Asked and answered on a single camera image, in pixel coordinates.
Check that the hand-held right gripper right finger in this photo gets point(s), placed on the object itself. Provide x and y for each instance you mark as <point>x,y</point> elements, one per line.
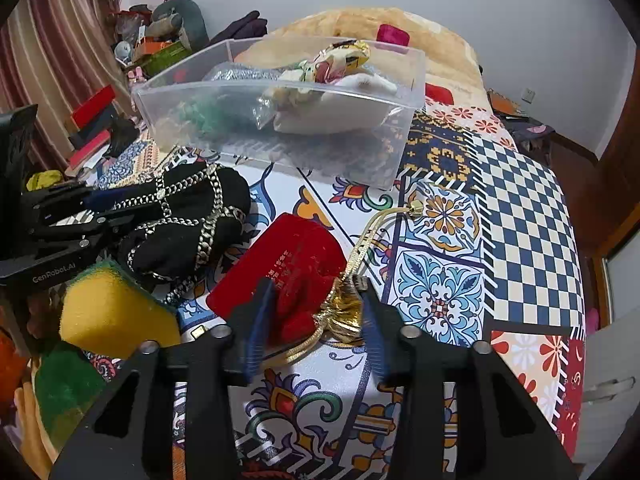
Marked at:
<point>372,342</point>

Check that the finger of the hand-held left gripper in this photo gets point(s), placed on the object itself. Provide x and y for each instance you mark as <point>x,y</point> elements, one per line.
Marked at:
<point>85,237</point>
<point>75,200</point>

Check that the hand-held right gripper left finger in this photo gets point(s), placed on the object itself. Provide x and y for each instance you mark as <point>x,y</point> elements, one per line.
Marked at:
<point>256,332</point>

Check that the clear plastic storage box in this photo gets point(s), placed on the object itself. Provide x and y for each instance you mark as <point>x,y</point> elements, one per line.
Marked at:
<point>310,150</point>

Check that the yellow-green cloth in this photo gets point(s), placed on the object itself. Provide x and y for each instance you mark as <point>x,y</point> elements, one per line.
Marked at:
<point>44,180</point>

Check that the yellow sponge with green edge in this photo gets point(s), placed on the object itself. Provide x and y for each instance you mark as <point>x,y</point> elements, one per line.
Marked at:
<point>110,310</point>

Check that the red flat box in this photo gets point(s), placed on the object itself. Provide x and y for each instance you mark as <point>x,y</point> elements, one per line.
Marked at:
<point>92,107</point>

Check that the striped curtain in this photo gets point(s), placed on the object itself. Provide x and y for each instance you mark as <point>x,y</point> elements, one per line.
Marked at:
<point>55,35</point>

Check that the orange cloth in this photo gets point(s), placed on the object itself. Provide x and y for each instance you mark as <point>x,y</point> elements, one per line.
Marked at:
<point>10,370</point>

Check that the green knitted item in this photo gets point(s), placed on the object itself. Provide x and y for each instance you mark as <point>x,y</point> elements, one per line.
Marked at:
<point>210,112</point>

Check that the green cardboard box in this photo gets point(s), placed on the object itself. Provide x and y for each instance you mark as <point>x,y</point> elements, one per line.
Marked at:
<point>167,57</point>

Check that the patterned bed sheet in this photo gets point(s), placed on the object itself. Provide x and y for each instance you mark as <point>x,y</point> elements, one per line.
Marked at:
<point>515,210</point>

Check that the grey mesh bag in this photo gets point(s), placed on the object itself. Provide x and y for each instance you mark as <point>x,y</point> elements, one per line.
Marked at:
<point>240,72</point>

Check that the white cloth bag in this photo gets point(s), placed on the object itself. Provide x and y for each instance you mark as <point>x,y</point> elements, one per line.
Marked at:
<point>330,107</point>

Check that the dark purple gloves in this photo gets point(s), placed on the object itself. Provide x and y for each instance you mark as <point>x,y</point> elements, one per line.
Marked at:
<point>240,27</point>

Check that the white cabinet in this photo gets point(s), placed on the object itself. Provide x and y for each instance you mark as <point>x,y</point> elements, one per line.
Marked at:
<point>615,360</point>

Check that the red pillow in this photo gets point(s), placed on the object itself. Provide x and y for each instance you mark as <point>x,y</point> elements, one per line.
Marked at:
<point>440,94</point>

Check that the dark wooden nightstand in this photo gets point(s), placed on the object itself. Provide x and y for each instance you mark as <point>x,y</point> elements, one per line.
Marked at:
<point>535,132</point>

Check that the floral fabric pouch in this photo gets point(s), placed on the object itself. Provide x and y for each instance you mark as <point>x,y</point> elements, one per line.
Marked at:
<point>340,60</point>

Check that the magenta velvet box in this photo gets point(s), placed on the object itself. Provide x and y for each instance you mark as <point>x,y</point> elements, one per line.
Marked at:
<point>392,35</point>

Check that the yellow fuzzy blanket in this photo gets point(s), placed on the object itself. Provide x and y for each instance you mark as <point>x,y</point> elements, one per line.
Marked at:
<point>350,22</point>

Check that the wall socket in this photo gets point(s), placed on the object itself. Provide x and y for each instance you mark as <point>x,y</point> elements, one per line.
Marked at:
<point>527,95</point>

